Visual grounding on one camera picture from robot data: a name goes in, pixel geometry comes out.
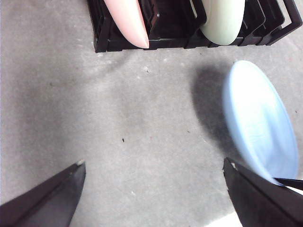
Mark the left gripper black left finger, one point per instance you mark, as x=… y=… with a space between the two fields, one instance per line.
x=47 y=203

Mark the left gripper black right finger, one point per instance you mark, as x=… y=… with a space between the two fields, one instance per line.
x=265 y=203

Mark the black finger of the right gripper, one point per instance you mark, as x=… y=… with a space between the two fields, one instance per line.
x=294 y=183

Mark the blue round plate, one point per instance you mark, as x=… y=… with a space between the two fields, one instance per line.
x=258 y=118

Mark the green round plate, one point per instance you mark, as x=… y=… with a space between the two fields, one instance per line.
x=222 y=21

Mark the pink round plate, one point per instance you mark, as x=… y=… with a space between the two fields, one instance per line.
x=129 y=21

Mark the black plastic dish rack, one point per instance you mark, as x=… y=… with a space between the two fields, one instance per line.
x=170 y=35

